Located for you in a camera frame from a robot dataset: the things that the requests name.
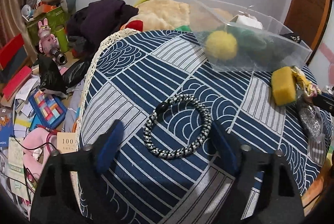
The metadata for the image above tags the wooden door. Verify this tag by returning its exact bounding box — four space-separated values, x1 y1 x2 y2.
284 0 332 64

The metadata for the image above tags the silver steel wool bag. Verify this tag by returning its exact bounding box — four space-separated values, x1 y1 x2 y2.
297 98 324 162

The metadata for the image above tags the green cardboard box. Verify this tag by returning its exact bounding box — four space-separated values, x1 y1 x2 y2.
26 6 71 46

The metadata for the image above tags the pink rabbit toy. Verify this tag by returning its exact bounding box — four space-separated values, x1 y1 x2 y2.
38 18 59 54

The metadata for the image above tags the blue white patterned tablecloth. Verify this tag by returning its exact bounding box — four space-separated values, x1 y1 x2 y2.
79 30 333 223

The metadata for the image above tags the green knitted cloth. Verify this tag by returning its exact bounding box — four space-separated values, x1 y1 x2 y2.
226 26 273 65

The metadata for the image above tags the white cloth piece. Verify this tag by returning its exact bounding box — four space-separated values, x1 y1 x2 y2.
231 14 263 30

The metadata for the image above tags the yellow sponge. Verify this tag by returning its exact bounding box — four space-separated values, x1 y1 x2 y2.
271 66 297 106

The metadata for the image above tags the floral fabric scrunchie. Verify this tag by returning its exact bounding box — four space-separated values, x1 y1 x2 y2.
291 66 321 102

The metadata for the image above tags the yellow felt ball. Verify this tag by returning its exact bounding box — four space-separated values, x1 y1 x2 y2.
204 30 238 61

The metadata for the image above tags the black plastic bag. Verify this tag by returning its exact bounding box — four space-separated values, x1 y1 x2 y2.
38 54 92 97

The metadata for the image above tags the clear plastic storage box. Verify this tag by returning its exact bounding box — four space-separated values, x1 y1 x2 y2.
190 0 311 72

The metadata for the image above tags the dark purple clothing pile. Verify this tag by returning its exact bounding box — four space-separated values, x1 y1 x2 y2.
66 0 139 49

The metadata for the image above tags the green bottle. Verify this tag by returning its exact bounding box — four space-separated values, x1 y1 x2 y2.
54 26 69 53

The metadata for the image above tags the beige plush blanket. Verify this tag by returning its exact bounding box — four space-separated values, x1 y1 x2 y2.
122 0 234 31

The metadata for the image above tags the colourful blue puzzle box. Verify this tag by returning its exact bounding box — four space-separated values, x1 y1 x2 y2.
28 90 67 128

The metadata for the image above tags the black white braided ring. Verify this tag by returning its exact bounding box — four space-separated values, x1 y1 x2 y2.
143 93 214 160

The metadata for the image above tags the pink plush item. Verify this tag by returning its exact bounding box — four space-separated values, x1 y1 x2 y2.
22 127 57 180

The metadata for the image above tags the black white fabric bag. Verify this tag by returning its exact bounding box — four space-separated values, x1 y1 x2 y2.
281 33 302 44

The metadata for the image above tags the red box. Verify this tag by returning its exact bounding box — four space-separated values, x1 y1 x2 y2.
1 34 32 103

